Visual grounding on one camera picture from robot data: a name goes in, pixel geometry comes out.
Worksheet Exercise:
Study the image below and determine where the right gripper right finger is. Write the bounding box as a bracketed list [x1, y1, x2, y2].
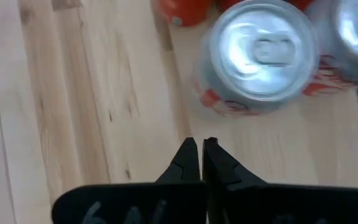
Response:
[202, 138, 358, 224]

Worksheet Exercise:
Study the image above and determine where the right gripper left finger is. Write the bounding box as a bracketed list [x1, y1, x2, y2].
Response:
[52, 138, 209, 224]

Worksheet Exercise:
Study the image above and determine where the orange Fanta can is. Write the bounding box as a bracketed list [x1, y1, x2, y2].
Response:
[155, 0, 214, 27]

